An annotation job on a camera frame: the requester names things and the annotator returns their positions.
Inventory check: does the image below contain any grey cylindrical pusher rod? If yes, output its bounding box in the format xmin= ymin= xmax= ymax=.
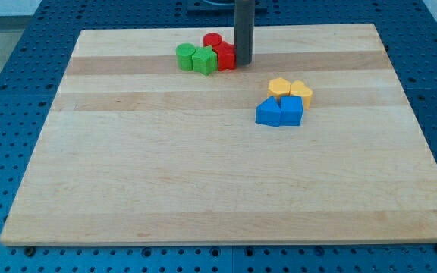
xmin=234 ymin=0 xmax=255 ymax=66

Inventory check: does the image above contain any yellow heart block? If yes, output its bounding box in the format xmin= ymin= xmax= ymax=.
xmin=290 ymin=80 xmax=313 ymax=110

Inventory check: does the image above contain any red cylinder block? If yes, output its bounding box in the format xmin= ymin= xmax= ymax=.
xmin=203 ymin=33 xmax=223 ymax=47

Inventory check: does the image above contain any red star block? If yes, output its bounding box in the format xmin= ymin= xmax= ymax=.
xmin=212 ymin=41 xmax=236 ymax=71

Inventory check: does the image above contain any green star block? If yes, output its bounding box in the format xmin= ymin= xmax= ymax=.
xmin=192 ymin=45 xmax=218 ymax=76

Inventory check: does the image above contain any green cylinder block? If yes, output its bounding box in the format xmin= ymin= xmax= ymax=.
xmin=175 ymin=43 xmax=196 ymax=71

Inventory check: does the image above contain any yellow pentagon block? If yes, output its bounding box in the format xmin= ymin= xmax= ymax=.
xmin=267 ymin=77 xmax=291 ymax=101

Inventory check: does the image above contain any blue triangle block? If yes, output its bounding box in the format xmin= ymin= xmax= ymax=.
xmin=255 ymin=96 xmax=281 ymax=127

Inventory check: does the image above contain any blue cube block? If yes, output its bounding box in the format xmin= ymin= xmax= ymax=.
xmin=280 ymin=96 xmax=303 ymax=126

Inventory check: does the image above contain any light wooden board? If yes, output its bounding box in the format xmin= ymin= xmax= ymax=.
xmin=0 ymin=24 xmax=437 ymax=246

